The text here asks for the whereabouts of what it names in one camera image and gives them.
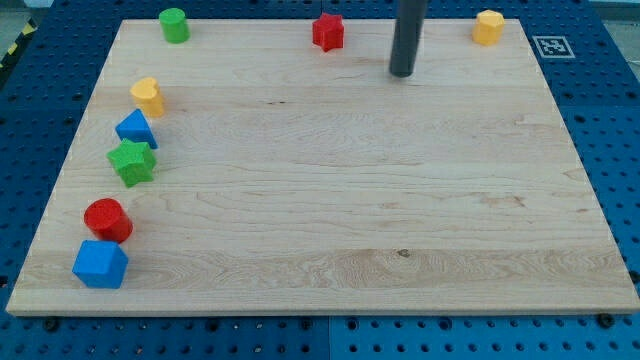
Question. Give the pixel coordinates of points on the red star block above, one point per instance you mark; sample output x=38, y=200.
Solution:
x=328, y=32

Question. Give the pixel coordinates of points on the green star block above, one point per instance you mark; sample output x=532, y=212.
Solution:
x=133, y=162

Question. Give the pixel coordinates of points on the yellow heart block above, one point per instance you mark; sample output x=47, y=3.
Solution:
x=147, y=97

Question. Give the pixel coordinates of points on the wooden board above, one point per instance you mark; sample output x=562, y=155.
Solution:
x=293, y=181

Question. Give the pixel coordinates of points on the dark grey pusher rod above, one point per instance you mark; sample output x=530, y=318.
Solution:
x=407, y=33

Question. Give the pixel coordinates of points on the blue triangle block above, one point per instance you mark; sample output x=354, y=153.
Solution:
x=135, y=127

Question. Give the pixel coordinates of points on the green cylinder block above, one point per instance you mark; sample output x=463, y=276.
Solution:
x=173, y=22

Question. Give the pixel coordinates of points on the red cylinder block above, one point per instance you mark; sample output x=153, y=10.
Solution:
x=107, y=220

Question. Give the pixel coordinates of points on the yellow hexagon block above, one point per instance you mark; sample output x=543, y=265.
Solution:
x=488, y=27

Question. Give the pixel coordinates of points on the blue cube block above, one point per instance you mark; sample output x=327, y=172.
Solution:
x=100, y=264

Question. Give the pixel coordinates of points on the white fiducial marker tag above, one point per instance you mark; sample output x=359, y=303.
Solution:
x=553, y=47

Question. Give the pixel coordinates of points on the black bolt left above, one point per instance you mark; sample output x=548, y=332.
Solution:
x=51, y=324

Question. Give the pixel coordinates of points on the black bolt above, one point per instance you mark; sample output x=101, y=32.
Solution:
x=51, y=324
x=605, y=320

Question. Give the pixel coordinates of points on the black bolt right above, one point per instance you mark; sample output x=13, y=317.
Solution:
x=605, y=320

